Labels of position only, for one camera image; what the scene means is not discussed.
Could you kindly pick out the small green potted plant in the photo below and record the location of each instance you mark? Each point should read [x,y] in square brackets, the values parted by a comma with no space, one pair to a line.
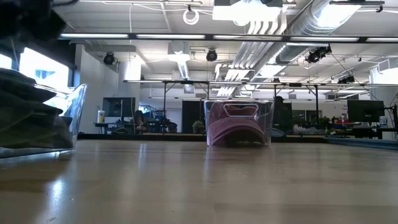
[197,127]

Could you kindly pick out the yellow and white container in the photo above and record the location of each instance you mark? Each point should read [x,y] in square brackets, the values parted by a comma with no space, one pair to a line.
[101,116]

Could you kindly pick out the office desk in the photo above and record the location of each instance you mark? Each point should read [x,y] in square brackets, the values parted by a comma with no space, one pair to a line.
[105,124]
[367,130]

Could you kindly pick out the black door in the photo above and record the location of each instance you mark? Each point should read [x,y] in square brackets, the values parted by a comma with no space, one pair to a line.
[191,116]

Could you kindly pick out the silver ventilation duct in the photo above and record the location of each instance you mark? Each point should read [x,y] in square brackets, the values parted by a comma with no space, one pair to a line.
[311,18]

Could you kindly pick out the white ceiling light fixture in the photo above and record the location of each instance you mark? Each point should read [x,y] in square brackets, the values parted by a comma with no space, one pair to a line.
[180,57]

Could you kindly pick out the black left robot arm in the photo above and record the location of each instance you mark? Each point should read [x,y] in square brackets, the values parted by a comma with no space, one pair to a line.
[25,18]

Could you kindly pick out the black aluminium table frame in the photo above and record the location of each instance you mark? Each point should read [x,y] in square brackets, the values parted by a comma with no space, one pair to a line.
[140,137]

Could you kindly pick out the round black ceiling spotlight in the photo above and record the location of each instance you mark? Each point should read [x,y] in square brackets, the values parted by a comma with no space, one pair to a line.
[211,55]
[109,58]

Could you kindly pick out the bright window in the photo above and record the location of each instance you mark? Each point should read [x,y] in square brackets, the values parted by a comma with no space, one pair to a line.
[43,71]

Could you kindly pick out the black cabinet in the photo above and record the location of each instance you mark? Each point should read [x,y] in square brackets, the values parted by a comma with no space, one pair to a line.
[281,113]

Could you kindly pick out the clear plastic bin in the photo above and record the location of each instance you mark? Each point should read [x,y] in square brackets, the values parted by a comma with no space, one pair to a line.
[271,118]
[77,105]

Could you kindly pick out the black ceiling camera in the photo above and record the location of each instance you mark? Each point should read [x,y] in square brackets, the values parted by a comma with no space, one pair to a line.
[314,56]
[346,80]

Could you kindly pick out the long strip light bar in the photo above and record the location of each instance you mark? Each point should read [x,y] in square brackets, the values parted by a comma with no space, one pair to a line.
[93,36]

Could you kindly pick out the person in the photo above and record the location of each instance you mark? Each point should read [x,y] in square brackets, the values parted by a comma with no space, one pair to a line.
[139,119]

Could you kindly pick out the dark green baseball cap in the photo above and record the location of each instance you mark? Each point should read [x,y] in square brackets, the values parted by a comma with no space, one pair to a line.
[31,130]

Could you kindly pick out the black computer monitor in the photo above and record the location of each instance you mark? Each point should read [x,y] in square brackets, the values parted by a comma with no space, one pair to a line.
[118,107]
[365,110]

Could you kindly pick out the black metal rack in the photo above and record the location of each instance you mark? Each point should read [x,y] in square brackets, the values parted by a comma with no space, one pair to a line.
[174,81]

